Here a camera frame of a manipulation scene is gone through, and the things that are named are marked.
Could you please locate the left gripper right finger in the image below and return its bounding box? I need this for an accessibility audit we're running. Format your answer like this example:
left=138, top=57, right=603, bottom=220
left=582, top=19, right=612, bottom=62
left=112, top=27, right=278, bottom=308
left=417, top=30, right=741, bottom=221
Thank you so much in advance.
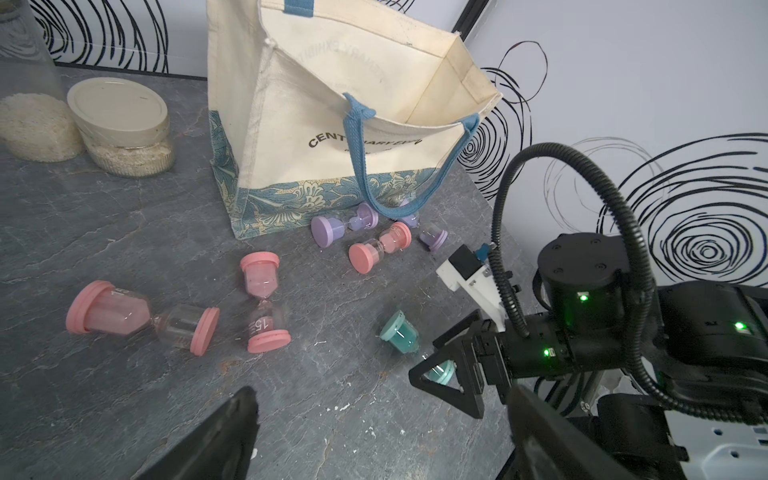
left=507, top=385, right=634, bottom=480

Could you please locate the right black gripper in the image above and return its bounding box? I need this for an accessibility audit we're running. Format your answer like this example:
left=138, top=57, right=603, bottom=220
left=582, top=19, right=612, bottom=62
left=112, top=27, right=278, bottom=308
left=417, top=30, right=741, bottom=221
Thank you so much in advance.
left=408, top=309, right=625, bottom=419

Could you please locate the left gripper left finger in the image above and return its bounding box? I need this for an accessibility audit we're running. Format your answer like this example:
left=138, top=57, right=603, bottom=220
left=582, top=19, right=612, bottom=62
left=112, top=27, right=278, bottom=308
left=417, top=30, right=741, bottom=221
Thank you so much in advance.
left=139, top=386, right=259, bottom=479

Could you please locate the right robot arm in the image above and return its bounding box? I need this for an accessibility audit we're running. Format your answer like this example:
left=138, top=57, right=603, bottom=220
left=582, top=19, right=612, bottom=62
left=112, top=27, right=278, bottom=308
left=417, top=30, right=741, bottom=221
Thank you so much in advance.
left=409, top=233, right=767, bottom=479

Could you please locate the green hourglass right floor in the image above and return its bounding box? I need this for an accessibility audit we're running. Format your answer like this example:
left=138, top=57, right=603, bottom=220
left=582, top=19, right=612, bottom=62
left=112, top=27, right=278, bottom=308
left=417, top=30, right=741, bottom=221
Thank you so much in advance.
left=379, top=310, right=456, bottom=385

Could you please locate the purple hourglass right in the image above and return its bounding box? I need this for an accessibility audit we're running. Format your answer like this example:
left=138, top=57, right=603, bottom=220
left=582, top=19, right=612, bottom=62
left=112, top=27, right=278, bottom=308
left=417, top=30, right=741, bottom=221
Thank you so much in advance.
left=398, top=212, right=448, bottom=252

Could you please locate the pink hourglass near bag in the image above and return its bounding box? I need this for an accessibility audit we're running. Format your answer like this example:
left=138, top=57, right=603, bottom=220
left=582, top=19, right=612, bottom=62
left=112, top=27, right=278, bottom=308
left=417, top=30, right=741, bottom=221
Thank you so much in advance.
left=348, top=222, right=412, bottom=274

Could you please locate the purple hourglass by bag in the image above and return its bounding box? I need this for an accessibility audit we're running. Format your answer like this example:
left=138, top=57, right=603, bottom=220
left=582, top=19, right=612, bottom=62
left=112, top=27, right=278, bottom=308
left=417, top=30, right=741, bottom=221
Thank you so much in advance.
left=310, top=202, right=379, bottom=249

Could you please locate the pink hourglass number fifteen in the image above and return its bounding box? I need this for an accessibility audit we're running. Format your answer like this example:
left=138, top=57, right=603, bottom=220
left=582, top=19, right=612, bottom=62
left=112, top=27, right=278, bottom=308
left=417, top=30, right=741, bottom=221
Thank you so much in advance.
left=240, top=251, right=292, bottom=354

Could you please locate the pink hourglass far left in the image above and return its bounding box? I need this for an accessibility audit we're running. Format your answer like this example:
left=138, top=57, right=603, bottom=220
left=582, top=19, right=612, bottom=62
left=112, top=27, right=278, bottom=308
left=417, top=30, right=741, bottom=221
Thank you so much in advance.
left=65, top=280, right=220, bottom=356

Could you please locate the cream canvas tote bag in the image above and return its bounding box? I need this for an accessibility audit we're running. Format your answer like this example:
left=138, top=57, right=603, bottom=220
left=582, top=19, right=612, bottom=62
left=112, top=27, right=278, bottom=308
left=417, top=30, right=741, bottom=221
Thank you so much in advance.
left=207, top=1, right=502, bottom=239

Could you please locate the tall glass jar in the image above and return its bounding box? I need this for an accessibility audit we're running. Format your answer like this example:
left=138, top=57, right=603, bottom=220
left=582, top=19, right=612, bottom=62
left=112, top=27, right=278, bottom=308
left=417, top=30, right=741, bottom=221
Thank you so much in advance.
left=1, top=1, right=84, bottom=163

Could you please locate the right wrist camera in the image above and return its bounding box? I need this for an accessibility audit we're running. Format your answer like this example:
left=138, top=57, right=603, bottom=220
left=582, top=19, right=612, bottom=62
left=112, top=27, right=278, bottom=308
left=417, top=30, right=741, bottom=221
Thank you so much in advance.
left=436, top=245, right=508, bottom=332

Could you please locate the black corrugated cable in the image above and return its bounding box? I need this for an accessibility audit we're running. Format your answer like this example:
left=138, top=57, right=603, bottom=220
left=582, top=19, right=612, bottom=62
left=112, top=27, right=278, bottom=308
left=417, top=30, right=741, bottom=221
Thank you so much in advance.
left=488, top=142, right=768, bottom=424

